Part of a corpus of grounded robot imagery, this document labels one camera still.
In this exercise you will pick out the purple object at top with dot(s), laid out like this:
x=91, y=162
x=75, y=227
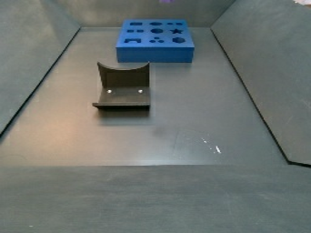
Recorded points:
x=166, y=1

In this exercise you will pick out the blue shape sorter box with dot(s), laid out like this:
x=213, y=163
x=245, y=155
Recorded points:
x=155, y=40

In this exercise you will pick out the black curved holder bracket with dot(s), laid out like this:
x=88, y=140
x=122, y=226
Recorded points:
x=125, y=82

